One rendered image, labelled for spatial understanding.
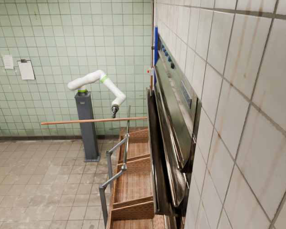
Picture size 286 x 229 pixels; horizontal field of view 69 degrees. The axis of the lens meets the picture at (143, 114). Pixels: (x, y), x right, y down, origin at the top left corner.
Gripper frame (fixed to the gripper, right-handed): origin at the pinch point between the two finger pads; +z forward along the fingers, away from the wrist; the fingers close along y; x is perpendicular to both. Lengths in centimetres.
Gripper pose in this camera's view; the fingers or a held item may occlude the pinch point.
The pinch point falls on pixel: (113, 116)
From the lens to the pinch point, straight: 252.0
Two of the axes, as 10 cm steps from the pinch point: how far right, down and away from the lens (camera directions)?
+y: 0.1, 8.8, 4.8
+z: 0.3, 4.8, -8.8
